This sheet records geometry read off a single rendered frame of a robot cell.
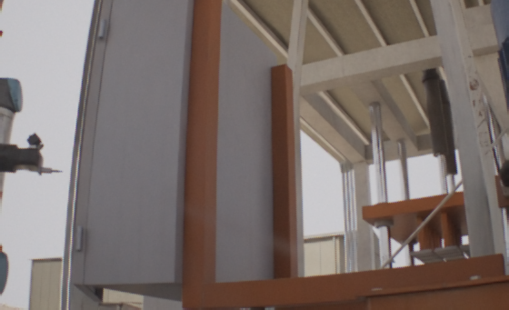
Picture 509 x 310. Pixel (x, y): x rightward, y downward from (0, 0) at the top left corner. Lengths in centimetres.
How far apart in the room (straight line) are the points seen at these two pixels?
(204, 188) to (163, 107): 17
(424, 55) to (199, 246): 341
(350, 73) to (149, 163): 338
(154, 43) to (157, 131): 19
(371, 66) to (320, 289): 351
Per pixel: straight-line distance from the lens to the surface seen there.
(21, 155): 146
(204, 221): 91
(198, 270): 90
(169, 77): 102
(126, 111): 106
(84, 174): 107
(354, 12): 819
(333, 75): 431
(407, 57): 419
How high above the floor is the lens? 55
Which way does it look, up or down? 22 degrees up
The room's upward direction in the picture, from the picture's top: 1 degrees counter-clockwise
